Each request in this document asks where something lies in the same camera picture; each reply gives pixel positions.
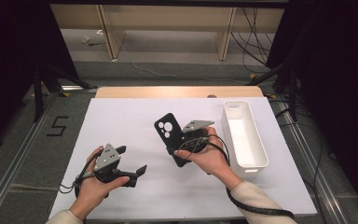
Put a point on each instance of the white paper scrap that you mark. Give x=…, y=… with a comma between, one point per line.
x=85, y=39

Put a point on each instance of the round table grommet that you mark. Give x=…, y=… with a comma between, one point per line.
x=212, y=96

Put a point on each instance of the black metal stand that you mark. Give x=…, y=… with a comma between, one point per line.
x=293, y=93
x=38, y=93

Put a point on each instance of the wooden table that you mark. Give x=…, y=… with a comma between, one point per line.
x=167, y=92

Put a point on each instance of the black phone case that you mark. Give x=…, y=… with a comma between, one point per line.
x=175, y=141

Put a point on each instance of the aluminium floor rail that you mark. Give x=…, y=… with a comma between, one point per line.
x=310, y=161
x=12, y=168

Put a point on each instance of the person's right hand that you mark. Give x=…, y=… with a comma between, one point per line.
x=213, y=160

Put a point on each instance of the yellow tape piece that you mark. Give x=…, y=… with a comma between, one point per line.
x=64, y=94
x=252, y=76

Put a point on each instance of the white plastic bin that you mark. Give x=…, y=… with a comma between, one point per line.
x=245, y=140

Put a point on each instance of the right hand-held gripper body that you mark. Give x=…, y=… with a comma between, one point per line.
x=195, y=125

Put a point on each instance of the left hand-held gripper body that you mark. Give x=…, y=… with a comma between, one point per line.
x=107, y=158

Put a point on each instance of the white table sheet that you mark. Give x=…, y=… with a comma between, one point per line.
x=143, y=193

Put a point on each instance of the black curtain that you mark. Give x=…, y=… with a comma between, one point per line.
x=338, y=77
x=12, y=46

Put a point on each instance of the person's left hand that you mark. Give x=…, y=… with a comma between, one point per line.
x=91, y=193

